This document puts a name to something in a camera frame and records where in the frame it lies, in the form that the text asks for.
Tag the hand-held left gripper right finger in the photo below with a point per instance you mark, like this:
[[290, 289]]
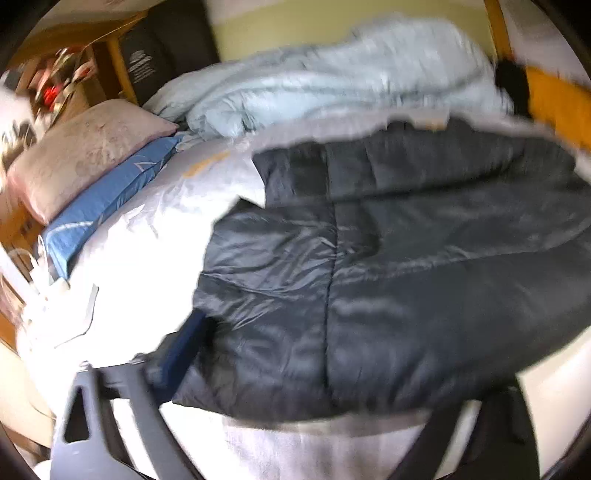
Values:
[[498, 438]]

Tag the blue pillow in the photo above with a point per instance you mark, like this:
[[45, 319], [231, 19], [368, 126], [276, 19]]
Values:
[[101, 203]]

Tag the wooden bed post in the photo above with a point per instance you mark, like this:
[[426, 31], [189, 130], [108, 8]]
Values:
[[498, 27]]

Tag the pink pillow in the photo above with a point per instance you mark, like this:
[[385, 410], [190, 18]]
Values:
[[83, 152]]

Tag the black cloth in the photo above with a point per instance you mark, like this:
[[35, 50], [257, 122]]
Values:
[[512, 83]]

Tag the light blue duvet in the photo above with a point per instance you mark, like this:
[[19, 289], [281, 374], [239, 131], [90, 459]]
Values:
[[332, 78]]

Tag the yellow bed rail padding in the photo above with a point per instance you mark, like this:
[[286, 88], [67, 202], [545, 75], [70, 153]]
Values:
[[558, 106]]

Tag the wooden shelf with clutter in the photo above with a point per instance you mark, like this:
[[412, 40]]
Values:
[[64, 69]]

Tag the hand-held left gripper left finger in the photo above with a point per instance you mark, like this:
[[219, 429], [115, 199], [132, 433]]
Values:
[[178, 355]]

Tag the black puffer jacket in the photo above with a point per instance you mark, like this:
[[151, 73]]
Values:
[[383, 277]]

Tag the black hanging garment bag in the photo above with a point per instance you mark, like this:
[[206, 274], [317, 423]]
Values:
[[171, 46]]

